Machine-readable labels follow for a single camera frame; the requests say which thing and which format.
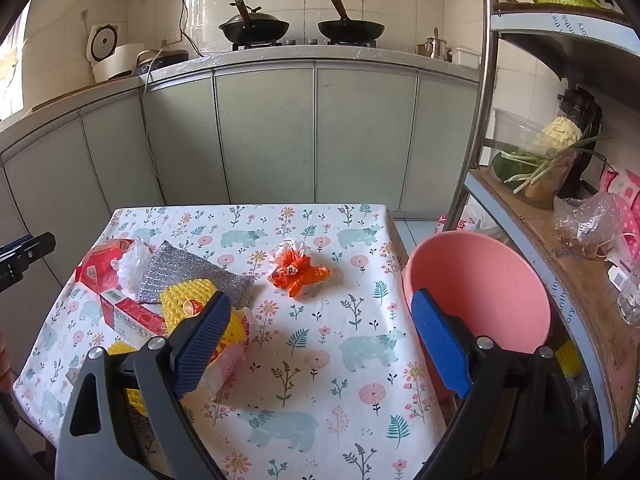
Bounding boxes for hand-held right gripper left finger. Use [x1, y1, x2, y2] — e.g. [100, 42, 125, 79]
[55, 290, 233, 480]

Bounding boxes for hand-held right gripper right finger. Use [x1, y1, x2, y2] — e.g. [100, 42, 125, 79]
[410, 287, 588, 480]

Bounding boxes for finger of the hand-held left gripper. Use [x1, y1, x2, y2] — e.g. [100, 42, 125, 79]
[0, 231, 57, 292]

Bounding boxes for red white medicine box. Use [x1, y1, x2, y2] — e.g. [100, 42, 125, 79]
[99, 290, 170, 352]

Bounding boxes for pink plastic bucket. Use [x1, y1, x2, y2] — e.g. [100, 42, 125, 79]
[402, 230, 552, 411]

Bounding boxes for silver scouring pad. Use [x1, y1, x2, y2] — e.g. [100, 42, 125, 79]
[137, 240, 256, 308]

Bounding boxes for clear plastic bag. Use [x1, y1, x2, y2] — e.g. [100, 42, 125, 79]
[116, 240, 153, 293]

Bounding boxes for orange plastic wrapper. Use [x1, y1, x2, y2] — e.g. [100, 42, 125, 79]
[267, 241, 331, 301]

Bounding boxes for floral bear tablecloth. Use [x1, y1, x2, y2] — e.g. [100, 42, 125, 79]
[12, 203, 448, 480]

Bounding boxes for cardboard shelf liner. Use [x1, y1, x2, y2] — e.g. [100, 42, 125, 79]
[472, 167, 640, 441]

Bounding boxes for window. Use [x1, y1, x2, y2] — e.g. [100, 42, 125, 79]
[0, 2, 31, 121]

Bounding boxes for ginger root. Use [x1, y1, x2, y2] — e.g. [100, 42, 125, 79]
[525, 180, 556, 208]

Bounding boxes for dark green vegetable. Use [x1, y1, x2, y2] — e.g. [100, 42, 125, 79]
[492, 152, 526, 183]

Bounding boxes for clear bag with white label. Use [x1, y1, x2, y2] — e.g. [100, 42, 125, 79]
[552, 192, 626, 261]

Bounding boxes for white barcode box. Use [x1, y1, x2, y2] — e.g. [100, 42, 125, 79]
[607, 264, 633, 291]

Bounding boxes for clear bowl with vegetables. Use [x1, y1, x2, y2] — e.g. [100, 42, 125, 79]
[505, 134, 613, 196]

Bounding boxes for white rice cooker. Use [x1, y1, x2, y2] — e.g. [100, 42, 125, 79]
[86, 24, 146, 83]

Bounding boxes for grey kitchen cabinet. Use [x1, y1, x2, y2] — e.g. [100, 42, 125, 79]
[0, 45, 481, 233]

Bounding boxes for clear plastic tub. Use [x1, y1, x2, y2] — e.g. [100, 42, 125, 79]
[490, 107, 583, 210]

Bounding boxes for black electric cooker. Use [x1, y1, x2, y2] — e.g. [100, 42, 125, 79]
[136, 49, 190, 75]

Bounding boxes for pink polka dot cloth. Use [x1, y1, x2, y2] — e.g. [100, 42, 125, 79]
[597, 167, 640, 271]

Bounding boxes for cauliflower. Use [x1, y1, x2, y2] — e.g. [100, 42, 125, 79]
[536, 116, 583, 151]

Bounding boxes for metal shelf rack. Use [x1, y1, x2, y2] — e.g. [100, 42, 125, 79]
[445, 0, 640, 480]

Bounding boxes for black blender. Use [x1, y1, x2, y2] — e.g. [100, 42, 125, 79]
[557, 85, 606, 198]

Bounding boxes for steel kettle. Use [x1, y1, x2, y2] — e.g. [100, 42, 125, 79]
[425, 27, 448, 61]

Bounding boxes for black wok with lid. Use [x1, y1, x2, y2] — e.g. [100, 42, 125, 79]
[218, 0, 291, 45]

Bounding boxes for gas stove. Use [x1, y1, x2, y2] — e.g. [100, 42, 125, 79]
[231, 37, 378, 52]

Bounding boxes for black open wok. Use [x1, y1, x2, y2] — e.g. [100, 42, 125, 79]
[317, 0, 386, 42]

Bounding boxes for white cable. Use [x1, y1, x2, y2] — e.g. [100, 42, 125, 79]
[602, 232, 636, 261]

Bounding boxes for black power cable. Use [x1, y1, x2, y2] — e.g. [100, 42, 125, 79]
[177, 0, 206, 58]

